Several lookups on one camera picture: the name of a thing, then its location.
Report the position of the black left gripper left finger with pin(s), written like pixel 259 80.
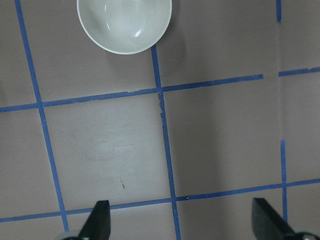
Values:
pixel 98 224

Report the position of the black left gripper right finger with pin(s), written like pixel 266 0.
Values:
pixel 267 224

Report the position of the white ceramic bowl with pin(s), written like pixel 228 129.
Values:
pixel 124 27

